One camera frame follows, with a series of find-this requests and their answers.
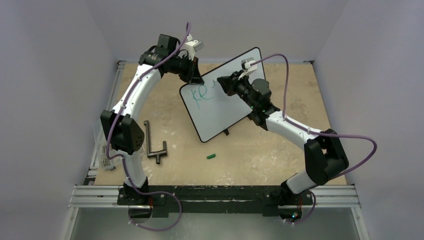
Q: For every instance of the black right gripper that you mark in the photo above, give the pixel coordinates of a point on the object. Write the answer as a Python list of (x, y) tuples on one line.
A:
[(234, 84)]

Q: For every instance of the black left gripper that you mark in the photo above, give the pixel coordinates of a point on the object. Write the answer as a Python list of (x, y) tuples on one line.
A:
[(193, 75)]

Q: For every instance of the white whiteboard black frame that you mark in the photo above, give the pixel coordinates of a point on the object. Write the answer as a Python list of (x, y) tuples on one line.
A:
[(209, 108)]

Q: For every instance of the green marker cap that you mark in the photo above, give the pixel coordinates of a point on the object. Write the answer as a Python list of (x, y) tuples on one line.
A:
[(211, 156)]

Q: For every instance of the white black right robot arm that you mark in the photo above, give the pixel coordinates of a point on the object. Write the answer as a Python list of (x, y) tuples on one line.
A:
[(324, 154)]

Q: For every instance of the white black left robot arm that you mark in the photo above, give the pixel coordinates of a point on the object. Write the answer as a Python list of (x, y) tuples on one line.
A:
[(124, 137)]

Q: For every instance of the clear plastic screw box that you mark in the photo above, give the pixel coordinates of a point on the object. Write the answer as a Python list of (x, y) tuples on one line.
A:
[(100, 148)]

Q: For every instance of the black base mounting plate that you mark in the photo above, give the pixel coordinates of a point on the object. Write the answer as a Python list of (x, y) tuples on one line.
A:
[(266, 200)]

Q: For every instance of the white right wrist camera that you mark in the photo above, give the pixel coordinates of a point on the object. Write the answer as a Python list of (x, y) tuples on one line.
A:
[(248, 67)]

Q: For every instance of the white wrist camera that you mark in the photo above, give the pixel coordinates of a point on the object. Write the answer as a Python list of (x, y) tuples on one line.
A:
[(192, 46), (248, 67)]

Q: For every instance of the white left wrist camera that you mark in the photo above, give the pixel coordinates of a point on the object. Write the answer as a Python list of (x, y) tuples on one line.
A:
[(192, 46)]

